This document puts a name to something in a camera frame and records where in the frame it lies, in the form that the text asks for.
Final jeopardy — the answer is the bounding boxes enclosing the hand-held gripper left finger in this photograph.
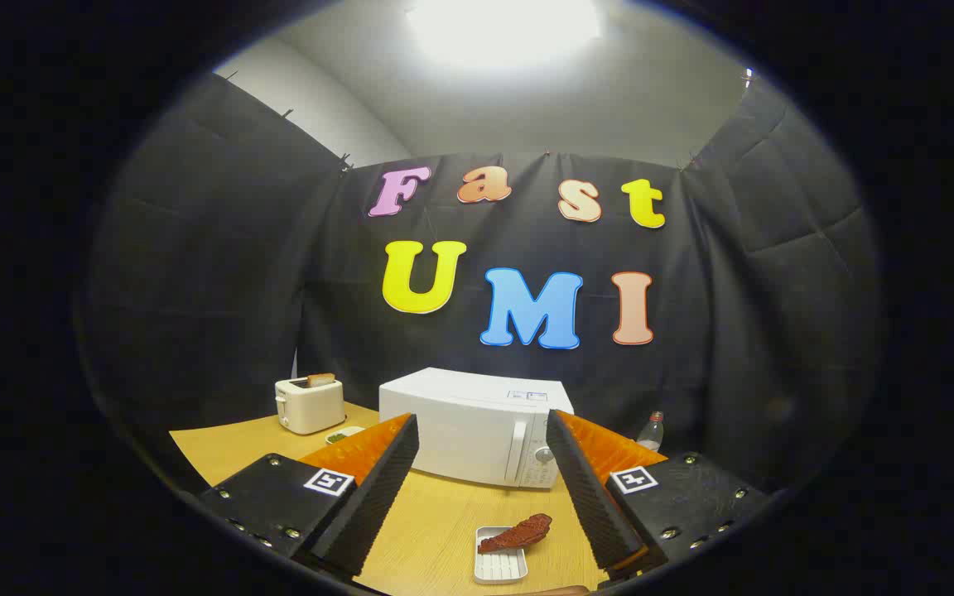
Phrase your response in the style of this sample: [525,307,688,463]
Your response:
[200,412,420,579]

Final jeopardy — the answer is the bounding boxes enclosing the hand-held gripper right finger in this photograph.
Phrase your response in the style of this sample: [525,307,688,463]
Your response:
[545,409,776,580]

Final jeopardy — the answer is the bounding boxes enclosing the red-brown meat slice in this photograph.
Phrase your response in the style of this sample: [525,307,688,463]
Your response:
[478,513,553,554]

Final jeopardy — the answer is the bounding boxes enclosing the white toaster oven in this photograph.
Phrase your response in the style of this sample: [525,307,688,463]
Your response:
[378,368,575,491]

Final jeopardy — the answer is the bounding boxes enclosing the cream pop-up toaster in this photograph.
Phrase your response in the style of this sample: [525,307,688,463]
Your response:
[275,377,346,436]

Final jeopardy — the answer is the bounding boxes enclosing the clear red-label plastic bottle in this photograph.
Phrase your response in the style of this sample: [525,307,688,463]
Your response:
[637,411,665,453]

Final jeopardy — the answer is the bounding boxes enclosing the small white ribbed tray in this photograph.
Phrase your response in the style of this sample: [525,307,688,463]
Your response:
[474,526,529,585]

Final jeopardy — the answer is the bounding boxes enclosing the black backdrop cloth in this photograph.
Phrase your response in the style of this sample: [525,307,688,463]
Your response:
[79,73,884,497]

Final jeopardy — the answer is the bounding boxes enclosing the ceiling light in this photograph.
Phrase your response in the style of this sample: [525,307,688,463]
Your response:
[407,0,602,71]

